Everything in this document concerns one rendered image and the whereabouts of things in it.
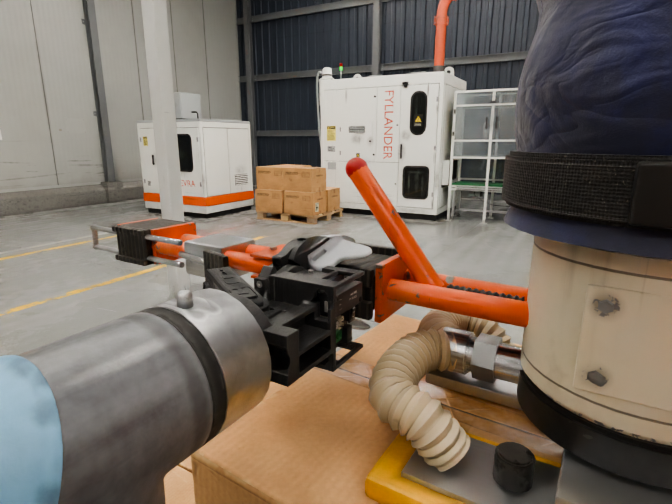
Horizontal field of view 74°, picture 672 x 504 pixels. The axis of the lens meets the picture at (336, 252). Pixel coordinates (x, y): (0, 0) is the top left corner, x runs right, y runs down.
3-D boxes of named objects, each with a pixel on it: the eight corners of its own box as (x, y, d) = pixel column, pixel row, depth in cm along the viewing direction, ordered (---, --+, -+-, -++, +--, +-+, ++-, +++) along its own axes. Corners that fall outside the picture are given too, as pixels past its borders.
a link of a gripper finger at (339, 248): (392, 247, 47) (351, 294, 40) (343, 241, 50) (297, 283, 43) (389, 220, 45) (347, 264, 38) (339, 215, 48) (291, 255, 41)
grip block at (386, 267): (415, 297, 50) (418, 246, 49) (377, 326, 42) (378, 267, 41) (351, 285, 55) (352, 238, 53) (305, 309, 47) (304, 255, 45)
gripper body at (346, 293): (366, 347, 40) (286, 416, 30) (289, 327, 44) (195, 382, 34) (368, 265, 38) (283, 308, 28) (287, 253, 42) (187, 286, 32)
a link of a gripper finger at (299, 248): (335, 265, 45) (287, 313, 39) (321, 263, 46) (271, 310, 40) (329, 223, 43) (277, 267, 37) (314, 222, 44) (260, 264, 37)
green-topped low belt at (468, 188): (527, 221, 760) (531, 183, 744) (523, 226, 716) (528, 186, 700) (454, 215, 818) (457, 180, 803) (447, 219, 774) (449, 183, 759)
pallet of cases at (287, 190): (343, 215, 812) (343, 165, 790) (313, 225, 725) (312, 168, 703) (288, 211, 869) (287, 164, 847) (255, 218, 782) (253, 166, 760)
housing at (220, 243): (258, 270, 60) (257, 238, 59) (221, 283, 55) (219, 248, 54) (221, 263, 64) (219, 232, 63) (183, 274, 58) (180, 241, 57)
